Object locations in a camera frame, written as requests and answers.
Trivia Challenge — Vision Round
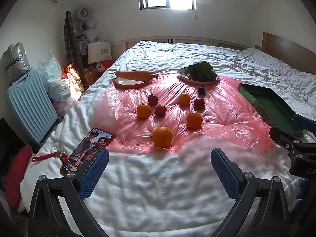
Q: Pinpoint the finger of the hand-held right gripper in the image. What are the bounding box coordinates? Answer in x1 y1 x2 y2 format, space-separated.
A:
269 126 305 151
292 114 316 132

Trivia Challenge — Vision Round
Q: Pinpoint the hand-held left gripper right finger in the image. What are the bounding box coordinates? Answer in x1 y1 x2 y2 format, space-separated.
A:
210 148 290 237

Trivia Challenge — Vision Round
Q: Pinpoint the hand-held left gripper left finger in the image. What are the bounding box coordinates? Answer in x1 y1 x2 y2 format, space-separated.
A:
28 148 110 237

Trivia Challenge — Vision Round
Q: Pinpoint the green rectangular tray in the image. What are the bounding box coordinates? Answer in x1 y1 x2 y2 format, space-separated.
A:
238 83 308 137

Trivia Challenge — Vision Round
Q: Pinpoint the smartphone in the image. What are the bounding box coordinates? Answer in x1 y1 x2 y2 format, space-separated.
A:
60 128 113 178

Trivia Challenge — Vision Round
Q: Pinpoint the pink plastic sheet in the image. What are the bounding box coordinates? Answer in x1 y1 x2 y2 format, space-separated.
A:
92 70 274 153

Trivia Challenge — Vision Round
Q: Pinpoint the red cloth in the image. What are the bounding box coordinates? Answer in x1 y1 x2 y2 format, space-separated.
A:
5 145 34 208

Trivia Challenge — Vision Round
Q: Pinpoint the wooden headboard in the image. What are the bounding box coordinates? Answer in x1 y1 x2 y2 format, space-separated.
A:
262 32 316 75

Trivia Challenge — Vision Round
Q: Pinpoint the light blue ribbed suitcase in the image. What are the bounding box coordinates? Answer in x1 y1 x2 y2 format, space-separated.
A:
6 70 60 146

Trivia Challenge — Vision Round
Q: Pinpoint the orange-rimmed white plate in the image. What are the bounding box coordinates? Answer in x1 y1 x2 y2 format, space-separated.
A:
114 75 151 89

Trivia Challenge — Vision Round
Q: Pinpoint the yellow bottle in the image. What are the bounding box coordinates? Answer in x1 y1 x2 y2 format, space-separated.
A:
83 68 95 86

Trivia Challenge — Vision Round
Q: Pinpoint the red and yellow bag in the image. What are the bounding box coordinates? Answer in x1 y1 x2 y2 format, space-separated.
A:
62 64 84 93

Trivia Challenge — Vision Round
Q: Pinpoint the green leafy vegetable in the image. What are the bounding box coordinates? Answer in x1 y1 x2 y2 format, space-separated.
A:
185 61 218 82

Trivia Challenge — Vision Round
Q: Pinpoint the round metal plate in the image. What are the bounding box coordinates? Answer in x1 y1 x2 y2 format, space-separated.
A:
177 67 220 85

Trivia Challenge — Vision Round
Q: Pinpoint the clear plastic bag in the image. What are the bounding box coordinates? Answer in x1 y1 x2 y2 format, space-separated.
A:
38 51 72 104

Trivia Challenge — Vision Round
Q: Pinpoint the white paper bag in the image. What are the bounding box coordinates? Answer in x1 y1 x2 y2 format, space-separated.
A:
87 41 113 65

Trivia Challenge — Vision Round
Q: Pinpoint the small purple fan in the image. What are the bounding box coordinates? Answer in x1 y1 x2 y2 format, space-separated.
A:
76 41 89 55
75 8 90 23

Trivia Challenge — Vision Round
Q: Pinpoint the plaid scarf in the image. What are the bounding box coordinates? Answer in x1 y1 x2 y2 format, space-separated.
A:
64 10 86 70

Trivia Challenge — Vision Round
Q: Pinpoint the grey printed plastic bag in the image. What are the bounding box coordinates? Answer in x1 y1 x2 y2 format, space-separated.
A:
1 42 32 84

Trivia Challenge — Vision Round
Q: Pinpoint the red lanyard keychain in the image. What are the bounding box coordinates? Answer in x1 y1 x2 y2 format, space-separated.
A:
32 150 68 163

